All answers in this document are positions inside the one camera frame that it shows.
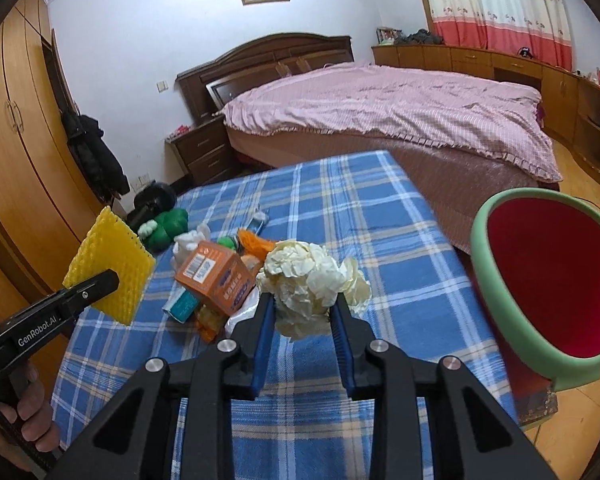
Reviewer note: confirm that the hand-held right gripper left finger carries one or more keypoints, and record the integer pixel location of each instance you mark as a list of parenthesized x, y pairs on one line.
[(261, 350)]

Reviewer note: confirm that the yellow foam fruit net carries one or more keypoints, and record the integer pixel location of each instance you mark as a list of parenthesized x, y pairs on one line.
[(112, 255)]

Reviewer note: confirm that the bed mattress with mauve cover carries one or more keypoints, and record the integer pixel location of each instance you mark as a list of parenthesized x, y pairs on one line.
[(430, 175)]

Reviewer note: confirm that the red bin with green rim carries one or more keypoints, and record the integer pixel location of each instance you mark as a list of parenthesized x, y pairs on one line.
[(550, 280)]

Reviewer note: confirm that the blue plaid cloth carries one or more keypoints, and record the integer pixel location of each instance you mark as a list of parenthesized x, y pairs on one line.
[(380, 240)]

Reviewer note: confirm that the green plush toy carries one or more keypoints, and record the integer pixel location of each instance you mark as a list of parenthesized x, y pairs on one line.
[(170, 225)]

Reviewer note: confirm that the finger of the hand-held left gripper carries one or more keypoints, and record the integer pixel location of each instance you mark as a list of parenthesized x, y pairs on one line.
[(92, 287)]

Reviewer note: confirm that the white plastic bag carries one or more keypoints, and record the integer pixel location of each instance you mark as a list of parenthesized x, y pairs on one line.
[(241, 312)]

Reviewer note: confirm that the wooden cabinet run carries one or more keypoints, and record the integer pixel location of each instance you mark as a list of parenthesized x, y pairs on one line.
[(565, 90)]

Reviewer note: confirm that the dark clothes pile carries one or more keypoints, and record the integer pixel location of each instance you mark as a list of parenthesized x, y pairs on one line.
[(420, 37)]

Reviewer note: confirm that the teal packet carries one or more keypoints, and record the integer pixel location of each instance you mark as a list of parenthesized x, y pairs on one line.
[(182, 305)]

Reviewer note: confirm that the wooden headboard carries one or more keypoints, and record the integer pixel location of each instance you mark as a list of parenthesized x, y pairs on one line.
[(260, 60)]

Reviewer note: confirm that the white paper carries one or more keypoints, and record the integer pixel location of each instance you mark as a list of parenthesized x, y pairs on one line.
[(305, 275)]

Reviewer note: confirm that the dark wooden nightstand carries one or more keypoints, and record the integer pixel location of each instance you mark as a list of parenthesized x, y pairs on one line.
[(205, 152)]

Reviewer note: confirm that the black jacket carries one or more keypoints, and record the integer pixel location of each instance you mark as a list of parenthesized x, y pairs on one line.
[(95, 155)]

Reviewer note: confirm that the low wall socket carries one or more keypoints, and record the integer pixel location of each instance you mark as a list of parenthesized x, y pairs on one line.
[(143, 178)]

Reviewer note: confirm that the floral curtain with red hem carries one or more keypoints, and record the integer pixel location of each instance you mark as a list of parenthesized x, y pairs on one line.
[(500, 5)]

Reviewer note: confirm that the printed table mat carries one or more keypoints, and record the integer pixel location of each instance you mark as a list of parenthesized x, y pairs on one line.
[(530, 390)]

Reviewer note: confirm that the small black item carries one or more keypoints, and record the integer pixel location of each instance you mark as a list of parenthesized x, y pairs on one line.
[(525, 52)]

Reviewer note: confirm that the person's left hand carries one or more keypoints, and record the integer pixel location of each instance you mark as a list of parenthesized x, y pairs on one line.
[(32, 405)]

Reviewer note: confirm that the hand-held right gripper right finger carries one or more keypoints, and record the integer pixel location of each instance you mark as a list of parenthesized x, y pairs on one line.
[(341, 355)]

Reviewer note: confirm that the orange cardboard box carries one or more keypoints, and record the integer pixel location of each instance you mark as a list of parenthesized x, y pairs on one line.
[(215, 275)]

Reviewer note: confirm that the white crumpled tissue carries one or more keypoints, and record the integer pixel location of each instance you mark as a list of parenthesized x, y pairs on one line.
[(187, 247)]

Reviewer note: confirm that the magenta bed sheet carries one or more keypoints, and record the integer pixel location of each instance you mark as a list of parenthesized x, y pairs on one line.
[(540, 112)]

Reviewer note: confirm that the wall switch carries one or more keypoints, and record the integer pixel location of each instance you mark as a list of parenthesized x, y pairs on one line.
[(162, 85)]

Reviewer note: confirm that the wooden wardrobe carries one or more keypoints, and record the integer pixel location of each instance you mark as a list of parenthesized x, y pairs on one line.
[(15, 135)]

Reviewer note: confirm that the orange snack packet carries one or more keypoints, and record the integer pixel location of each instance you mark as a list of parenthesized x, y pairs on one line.
[(209, 322)]

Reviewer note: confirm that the black bag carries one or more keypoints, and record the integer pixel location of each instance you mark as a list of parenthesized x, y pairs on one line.
[(155, 200)]

